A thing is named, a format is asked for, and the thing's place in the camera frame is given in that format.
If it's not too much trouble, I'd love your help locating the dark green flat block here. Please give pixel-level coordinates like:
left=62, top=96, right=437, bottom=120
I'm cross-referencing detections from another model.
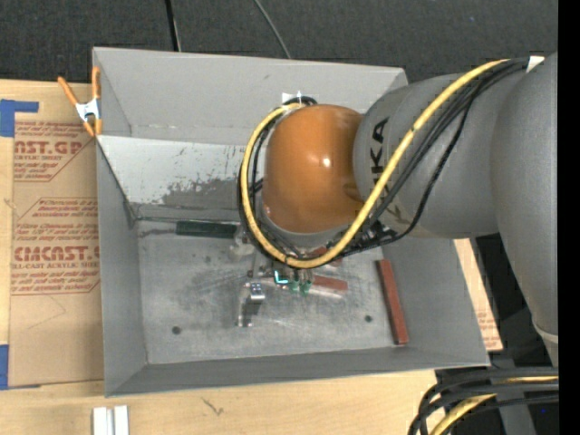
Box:
left=175, top=220, right=239, bottom=237

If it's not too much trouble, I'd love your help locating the red-brown flat block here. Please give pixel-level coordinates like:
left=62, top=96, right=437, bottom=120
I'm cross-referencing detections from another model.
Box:
left=374, top=259, right=411, bottom=346
left=310, top=273, right=350, bottom=293

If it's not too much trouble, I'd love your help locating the brown cardboard board red print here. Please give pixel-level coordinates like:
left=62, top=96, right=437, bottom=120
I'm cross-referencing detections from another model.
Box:
left=0, top=78, right=505, bottom=390

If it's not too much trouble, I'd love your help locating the grey metal bin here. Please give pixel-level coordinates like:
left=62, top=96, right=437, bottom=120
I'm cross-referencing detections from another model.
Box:
left=92, top=46, right=492, bottom=398

